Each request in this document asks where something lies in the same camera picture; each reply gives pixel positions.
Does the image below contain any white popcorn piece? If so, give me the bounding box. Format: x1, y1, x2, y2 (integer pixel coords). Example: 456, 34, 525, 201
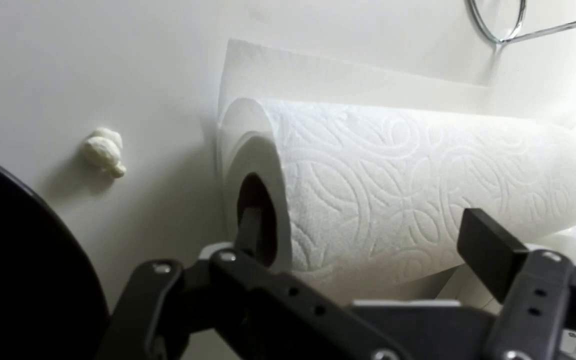
81, 129, 125, 179

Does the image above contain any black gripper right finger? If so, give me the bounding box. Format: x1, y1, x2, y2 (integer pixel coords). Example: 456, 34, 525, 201
456, 208, 530, 302

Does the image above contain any black round bowl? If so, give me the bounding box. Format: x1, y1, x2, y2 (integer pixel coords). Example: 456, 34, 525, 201
0, 167, 107, 360

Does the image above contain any white paper towel roll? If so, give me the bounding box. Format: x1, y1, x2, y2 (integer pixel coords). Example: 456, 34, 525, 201
217, 41, 576, 286

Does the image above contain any chrome paper towel holder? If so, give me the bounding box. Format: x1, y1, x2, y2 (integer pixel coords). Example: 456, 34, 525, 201
464, 0, 576, 46

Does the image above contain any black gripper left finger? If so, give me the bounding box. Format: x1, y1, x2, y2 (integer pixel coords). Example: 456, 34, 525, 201
233, 208, 261, 259

